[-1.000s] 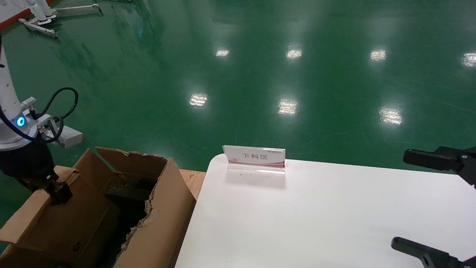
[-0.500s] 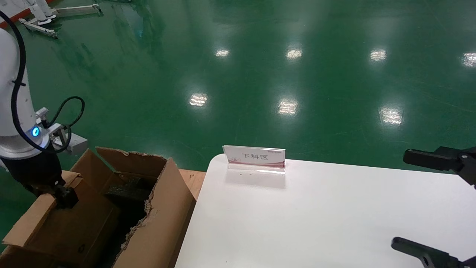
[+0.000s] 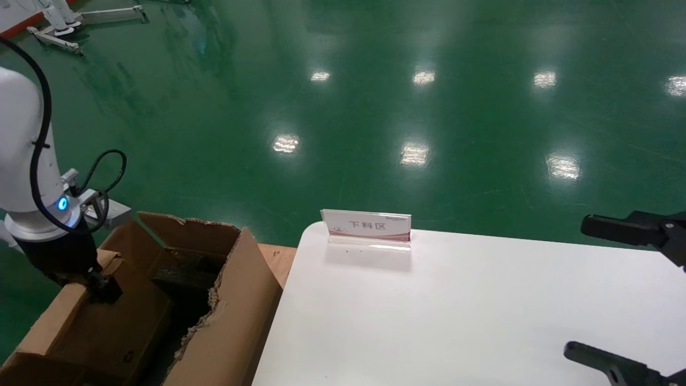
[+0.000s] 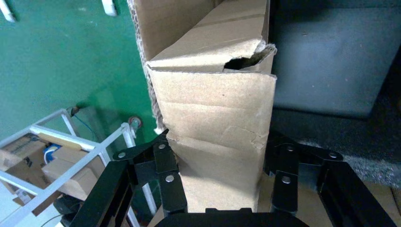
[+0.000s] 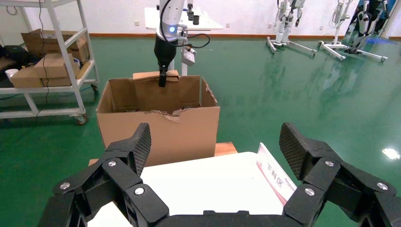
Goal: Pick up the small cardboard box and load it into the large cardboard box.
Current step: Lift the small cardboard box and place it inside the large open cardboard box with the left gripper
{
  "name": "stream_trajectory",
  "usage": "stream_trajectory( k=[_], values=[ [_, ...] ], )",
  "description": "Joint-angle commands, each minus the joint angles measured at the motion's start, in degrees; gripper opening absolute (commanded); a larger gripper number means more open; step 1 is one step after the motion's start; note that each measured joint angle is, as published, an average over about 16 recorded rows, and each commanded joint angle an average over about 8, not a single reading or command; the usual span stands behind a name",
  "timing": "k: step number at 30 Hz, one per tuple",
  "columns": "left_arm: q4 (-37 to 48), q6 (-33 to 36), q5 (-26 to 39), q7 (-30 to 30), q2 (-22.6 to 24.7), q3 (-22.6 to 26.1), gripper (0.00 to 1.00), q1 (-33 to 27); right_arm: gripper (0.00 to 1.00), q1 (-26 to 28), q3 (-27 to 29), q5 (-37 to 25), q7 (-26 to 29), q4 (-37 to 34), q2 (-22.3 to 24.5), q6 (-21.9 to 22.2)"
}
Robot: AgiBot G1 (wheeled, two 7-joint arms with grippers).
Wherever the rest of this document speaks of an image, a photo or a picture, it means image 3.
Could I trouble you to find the white humanoid robot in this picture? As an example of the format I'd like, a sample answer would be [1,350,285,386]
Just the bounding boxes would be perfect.
[39,0,84,37]

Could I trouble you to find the large torn cardboard box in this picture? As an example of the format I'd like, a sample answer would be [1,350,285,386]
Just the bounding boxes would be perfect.
[0,212,284,386]

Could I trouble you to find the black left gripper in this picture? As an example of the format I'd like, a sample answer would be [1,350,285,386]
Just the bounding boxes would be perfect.
[24,219,123,306]

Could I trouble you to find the acrylic sign holder with label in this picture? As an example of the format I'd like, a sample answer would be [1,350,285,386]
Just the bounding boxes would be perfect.
[320,209,413,252]

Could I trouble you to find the small cardboard box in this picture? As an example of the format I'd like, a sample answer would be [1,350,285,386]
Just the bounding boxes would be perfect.
[15,249,174,386]

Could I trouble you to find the thick black cable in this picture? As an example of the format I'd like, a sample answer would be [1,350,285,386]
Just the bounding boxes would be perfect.
[77,149,128,197]

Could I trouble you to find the wooden pallet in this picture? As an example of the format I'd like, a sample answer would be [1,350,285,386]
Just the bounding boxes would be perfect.
[257,244,297,289]

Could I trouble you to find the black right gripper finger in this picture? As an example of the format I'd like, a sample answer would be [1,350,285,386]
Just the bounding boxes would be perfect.
[563,341,686,386]
[581,210,686,269]

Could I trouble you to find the grey wrist camera housing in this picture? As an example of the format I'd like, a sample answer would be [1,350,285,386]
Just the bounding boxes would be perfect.
[79,189,132,231]

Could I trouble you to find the grey metal robot stand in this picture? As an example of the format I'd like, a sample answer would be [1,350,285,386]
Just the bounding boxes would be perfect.
[27,4,149,56]

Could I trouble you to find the thin black yellow-tagged cable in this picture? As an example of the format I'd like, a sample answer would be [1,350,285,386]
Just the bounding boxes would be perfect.
[0,36,111,234]

